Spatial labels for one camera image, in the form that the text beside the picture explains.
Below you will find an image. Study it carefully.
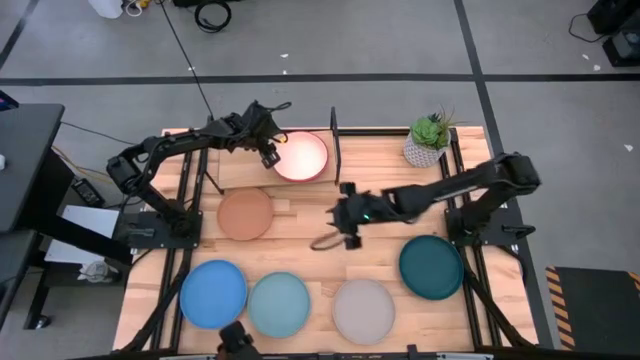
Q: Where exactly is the long black floor cable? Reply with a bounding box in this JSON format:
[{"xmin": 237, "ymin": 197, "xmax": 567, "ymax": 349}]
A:
[{"xmin": 158, "ymin": 0, "xmax": 216, "ymax": 123}]

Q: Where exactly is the black aluminium table frame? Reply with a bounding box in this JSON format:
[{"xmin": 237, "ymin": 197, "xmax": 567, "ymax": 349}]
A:
[{"xmin": 119, "ymin": 127, "xmax": 540, "ymax": 360}]

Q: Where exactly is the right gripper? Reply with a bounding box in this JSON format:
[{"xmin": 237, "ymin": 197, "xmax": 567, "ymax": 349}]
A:
[{"xmin": 325, "ymin": 182, "xmax": 401, "ymax": 251}]

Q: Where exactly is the pink plate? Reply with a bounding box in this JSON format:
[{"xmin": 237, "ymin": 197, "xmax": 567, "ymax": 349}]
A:
[{"xmin": 272, "ymin": 130, "xmax": 330, "ymax": 183}]

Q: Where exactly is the white container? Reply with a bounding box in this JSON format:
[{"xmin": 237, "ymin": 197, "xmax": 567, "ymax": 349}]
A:
[{"xmin": 88, "ymin": 0, "xmax": 125, "ymax": 20}]

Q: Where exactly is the coiled black cable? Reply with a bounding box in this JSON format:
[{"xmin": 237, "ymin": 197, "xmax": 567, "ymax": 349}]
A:
[{"xmin": 193, "ymin": 0, "xmax": 234, "ymax": 35}]

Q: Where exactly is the wooden shelf with black frame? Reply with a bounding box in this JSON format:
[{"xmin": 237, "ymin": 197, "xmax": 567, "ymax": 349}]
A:
[{"xmin": 198, "ymin": 106, "xmax": 344, "ymax": 197}]

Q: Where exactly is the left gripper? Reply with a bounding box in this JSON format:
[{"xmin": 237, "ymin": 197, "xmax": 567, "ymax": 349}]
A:
[{"xmin": 219, "ymin": 99, "xmax": 291, "ymax": 170}]

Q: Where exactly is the blue plate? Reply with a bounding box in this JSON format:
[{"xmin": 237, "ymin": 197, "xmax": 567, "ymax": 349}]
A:
[{"xmin": 178, "ymin": 258, "xmax": 249, "ymax": 331}]

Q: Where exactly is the orange plate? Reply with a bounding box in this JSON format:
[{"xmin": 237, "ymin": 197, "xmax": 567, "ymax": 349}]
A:
[{"xmin": 216, "ymin": 187, "xmax": 276, "ymax": 243}]

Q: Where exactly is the cream plate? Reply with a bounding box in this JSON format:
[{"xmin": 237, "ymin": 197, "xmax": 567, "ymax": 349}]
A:
[{"xmin": 332, "ymin": 278, "xmax": 397, "ymax": 347}]

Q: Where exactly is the dark teal plate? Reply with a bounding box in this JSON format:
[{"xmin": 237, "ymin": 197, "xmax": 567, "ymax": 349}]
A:
[{"xmin": 398, "ymin": 234, "xmax": 466, "ymax": 302}]

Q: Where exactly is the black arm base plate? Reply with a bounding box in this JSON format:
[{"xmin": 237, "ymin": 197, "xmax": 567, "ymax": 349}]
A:
[
  {"xmin": 112, "ymin": 209, "xmax": 204, "ymax": 250},
  {"xmin": 445, "ymin": 206, "xmax": 537, "ymax": 248}
]

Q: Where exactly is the black power adapter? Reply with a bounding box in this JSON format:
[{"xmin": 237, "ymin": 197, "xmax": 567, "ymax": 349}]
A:
[{"xmin": 70, "ymin": 177, "xmax": 107, "ymax": 209}]

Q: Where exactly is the pale teal plate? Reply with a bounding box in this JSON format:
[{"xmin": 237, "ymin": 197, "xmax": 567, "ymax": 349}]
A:
[{"xmin": 247, "ymin": 271, "xmax": 313, "ymax": 340}]

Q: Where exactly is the crumpled plastic bag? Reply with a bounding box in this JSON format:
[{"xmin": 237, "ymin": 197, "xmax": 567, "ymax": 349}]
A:
[{"xmin": 77, "ymin": 259, "xmax": 121, "ymax": 285}]

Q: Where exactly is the succulent in white patterned pot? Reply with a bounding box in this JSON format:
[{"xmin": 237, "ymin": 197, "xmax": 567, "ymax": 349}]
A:
[{"xmin": 402, "ymin": 105, "xmax": 464, "ymax": 169}]

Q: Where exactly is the black desk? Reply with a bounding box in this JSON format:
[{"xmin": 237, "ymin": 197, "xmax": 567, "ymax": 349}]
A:
[{"xmin": 0, "ymin": 103, "xmax": 135, "ymax": 332}]

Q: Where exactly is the black mat with hazard stripes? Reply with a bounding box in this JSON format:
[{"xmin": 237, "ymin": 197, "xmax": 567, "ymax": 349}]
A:
[{"xmin": 544, "ymin": 265, "xmax": 640, "ymax": 354}]

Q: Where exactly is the black equipment case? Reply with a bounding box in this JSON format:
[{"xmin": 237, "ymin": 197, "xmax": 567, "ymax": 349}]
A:
[{"xmin": 585, "ymin": 0, "xmax": 640, "ymax": 69}]

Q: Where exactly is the white paper sheet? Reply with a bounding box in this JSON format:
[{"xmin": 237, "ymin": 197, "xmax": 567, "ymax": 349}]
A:
[{"xmin": 43, "ymin": 204, "xmax": 122, "ymax": 266}]

